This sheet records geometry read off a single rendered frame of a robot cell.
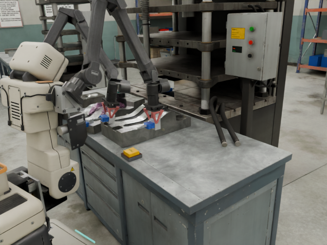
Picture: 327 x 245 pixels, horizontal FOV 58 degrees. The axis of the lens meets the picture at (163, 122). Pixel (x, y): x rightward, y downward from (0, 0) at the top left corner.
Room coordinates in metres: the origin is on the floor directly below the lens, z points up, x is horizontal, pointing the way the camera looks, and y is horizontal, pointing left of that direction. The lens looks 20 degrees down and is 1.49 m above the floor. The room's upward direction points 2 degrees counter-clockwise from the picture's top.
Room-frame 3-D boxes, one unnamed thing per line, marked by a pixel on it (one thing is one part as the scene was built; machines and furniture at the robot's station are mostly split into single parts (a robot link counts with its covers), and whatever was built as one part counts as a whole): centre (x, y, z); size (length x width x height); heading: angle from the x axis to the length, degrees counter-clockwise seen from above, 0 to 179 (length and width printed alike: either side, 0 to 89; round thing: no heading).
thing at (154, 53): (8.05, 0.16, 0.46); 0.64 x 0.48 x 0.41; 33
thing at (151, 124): (1.46, 0.08, 0.94); 0.13 x 0.05 x 0.05; 126
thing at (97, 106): (1.97, 0.38, 0.90); 0.26 x 0.18 x 0.08; 144
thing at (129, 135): (1.74, 0.10, 0.87); 0.50 x 0.26 x 0.14; 126
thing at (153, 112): (1.47, 0.04, 0.99); 0.07 x 0.07 x 0.09; 36
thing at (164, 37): (2.73, -0.27, 1.20); 1.29 x 0.83 x 0.19; 36
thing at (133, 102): (1.97, 0.38, 0.86); 0.50 x 0.26 x 0.11; 144
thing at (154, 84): (1.49, 0.05, 1.12); 0.07 x 0.06 x 0.07; 130
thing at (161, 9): (2.72, -0.26, 1.45); 1.29 x 0.82 x 0.19; 36
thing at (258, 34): (1.98, -0.59, 0.74); 0.31 x 0.22 x 1.47; 36
